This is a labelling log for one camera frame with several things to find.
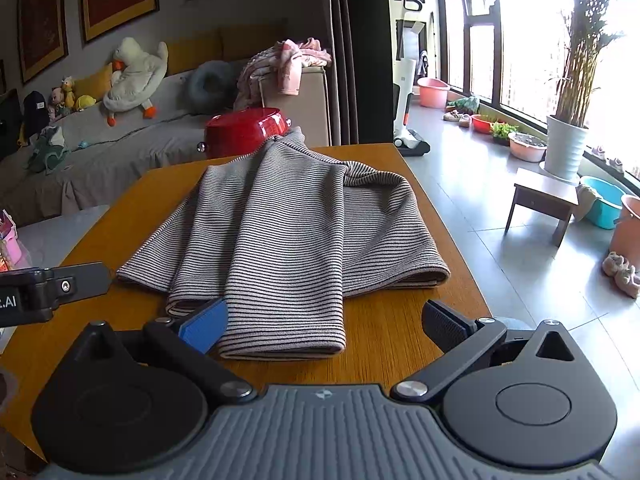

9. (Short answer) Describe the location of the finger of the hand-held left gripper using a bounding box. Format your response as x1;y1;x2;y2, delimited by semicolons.
52;261;112;307

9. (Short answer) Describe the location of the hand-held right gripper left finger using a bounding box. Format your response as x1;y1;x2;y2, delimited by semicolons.
62;299;257;405

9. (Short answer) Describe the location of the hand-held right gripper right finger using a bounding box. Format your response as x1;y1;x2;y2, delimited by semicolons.
391;299;583;405

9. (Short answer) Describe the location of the striped knit garment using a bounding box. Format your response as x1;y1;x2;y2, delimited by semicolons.
116;129;452;361

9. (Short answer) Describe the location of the pile of pink clothes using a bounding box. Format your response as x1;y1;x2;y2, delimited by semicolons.
235;37;334;111

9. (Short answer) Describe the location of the pink storage box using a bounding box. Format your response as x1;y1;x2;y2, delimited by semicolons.
0;210;24;272

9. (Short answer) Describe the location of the grey covered sofa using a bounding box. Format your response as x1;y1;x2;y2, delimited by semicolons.
0;22;332;227

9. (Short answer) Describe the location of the green crumpled garment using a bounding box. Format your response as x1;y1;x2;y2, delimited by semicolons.
27;127;69;174

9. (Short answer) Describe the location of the glass fish tank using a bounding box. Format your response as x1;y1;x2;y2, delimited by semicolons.
0;89;24;162

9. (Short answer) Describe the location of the small wooden stool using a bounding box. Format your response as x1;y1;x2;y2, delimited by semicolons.
504;167;580;247

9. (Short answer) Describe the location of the beige baby shoe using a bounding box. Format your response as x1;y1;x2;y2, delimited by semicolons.
601;252;629;277
616;264;640;299

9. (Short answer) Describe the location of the red round container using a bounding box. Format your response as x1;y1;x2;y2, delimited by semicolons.
197;107;294;162

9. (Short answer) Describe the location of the mustard throw pillow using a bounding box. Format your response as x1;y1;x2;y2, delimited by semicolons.
74;63;114;107

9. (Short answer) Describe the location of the pink basin with soil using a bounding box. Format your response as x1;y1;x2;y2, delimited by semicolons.
508;132;549;163

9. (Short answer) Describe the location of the blue plastic basin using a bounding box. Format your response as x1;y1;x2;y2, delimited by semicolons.
576;175;626;230

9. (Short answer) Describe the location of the tray of green plants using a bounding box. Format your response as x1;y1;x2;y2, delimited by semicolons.
491;122;520;146

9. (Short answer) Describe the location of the pink plastic bucket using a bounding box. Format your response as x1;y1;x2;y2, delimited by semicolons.
608;193;640;269

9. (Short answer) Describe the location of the red plastic basin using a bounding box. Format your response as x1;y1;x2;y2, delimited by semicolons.
470;114;501;135

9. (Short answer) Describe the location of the white goose plush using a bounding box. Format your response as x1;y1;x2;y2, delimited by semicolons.
102;36;170;127

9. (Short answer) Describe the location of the tall palm in white pot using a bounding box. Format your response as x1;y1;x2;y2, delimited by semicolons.
542;0;640;184

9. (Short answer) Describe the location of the grey neck pillow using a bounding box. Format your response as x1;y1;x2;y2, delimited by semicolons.
186;60;237;116

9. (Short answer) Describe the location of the pink plastic basin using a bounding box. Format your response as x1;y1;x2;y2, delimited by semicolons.
417;77;451;110

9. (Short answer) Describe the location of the beige sofa armrest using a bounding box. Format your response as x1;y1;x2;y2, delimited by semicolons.
259;65;331;149

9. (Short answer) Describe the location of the yellow sofa back cushion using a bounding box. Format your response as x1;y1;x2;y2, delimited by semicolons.
167;31;224;76
221;22;289;62

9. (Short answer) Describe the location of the white floor washer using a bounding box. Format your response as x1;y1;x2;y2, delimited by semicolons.
391;0;431;156

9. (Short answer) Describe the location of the dark curtain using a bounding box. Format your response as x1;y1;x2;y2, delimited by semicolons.
327;0;392;147

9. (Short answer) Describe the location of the black window frame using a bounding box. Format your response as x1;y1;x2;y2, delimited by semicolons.
439;0;640;187

